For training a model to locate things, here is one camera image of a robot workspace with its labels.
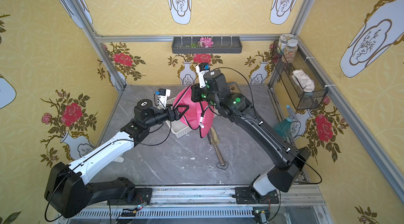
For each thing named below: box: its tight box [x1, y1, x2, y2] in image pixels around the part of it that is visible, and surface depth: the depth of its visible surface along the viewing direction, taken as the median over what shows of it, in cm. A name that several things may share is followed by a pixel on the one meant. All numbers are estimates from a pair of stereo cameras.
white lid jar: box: [277, 33, 297, 55], surface depth 88 cm
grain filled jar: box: [283, 38, 299, 64], surface depth 82 cm
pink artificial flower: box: [197, 36, 215, 48], surface depth 91 cm
